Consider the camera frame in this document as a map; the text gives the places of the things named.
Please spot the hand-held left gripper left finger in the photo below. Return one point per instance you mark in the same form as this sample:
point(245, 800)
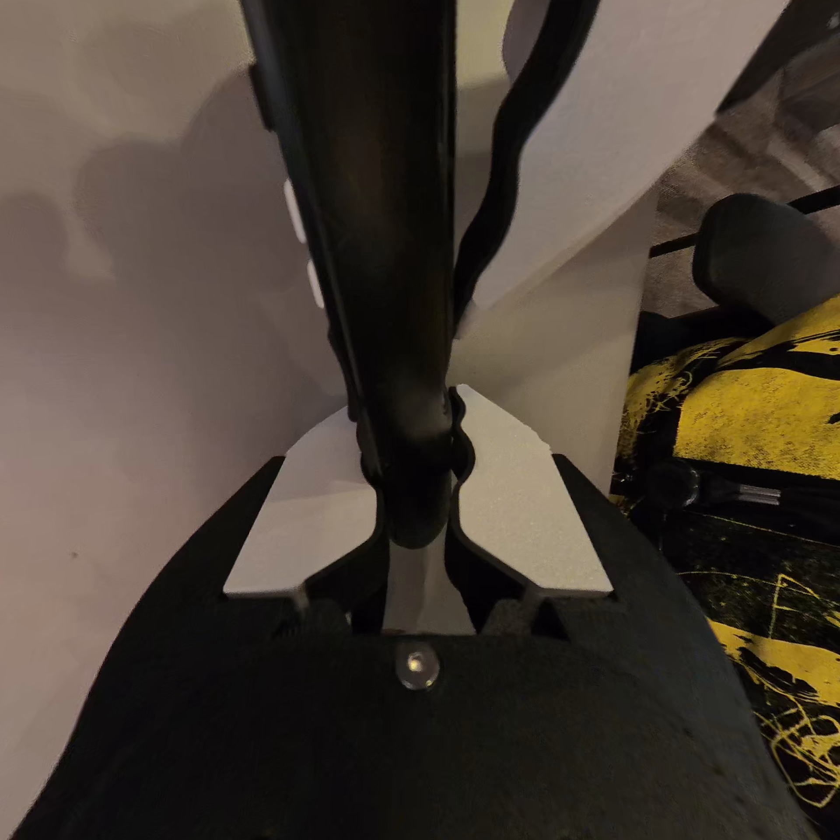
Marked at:
point(308, 518)

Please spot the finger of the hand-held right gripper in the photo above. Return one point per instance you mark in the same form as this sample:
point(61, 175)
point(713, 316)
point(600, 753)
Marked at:
point(623, 98)

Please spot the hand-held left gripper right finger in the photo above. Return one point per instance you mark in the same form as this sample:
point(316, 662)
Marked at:
point(525, 512)

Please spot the black remote control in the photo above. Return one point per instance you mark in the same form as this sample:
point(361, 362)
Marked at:
point(380, 197)

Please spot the grey desk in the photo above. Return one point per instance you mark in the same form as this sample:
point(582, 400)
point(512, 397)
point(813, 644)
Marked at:
point(131, 328)

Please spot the black chair armrest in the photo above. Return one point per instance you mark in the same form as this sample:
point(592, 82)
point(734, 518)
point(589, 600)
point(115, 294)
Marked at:
point(761, 256)

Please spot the yellow black patterned pants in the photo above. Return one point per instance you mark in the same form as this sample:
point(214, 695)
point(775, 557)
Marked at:
point(754, 407)

